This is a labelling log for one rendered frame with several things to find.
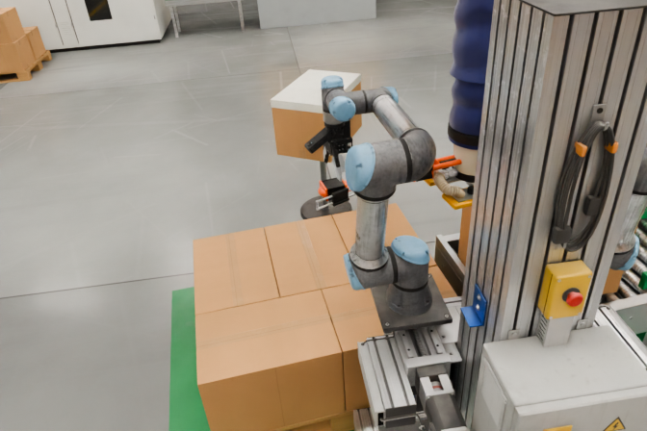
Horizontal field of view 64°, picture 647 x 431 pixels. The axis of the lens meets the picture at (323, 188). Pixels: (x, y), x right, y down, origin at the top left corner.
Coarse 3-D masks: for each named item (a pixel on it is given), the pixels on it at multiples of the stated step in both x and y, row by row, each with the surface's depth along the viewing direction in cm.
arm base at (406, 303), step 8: (392, 288) 167; (400, 288) 163; (424, 288) 164; (392, 296) 167; (400, 296) 165; (408, 296) 163; (416, 296) 163; (424, 296) 165; (392, 304) 167; (400, 304) 167; (408, 304) 164; (416, 304) 164; (424, 304) 165; (400, 312) 166; (408, 312) 165; (416, 312) 165; (424, 312) 166
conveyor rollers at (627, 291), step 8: (640, 224) 280; (640, 232) 272; (640, 240) 270; (640, 248) 261; (640, 256) 260; (640, 264) 251; (624, 272) 248; (632, 272) 247; (640, 272) 249; (632, 280) 244; (624, 288) 238; (608, 296) 235; (616, 296) 235; (624, 296) 237; (632, 296) 234
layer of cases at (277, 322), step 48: (240, 240) 288; (288, 240) 285; (336, 240) 283; (240, 288) 255; (288, 288) 253; (336, 288) 251; (240, 336) 228; (288, 336) 226; (336, 336) 228; (240, 384) 213; (288, 384) 220; (336, 384) 227
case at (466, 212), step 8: (464, 208) 245; (464, 216) 246; (464, 224) 248; (464, 232) 249; (464, 240) 251; (464, 248) 252; (464, 256) 254; (464, 264) 255; (608, 272) 229; (616, 272) 230; (608, 280) 231; (616, 280) 232; (608, 288) 234; (616, 288) 235
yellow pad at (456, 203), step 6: (468, 192) 203; (444, 198) 204; (450, 198) 202; (456, 198) 201; (462, 198) 201; (468, 198) 200; (450, 204) 201; (456, 204) 198; (462, 204) 198; (468, 204) 199
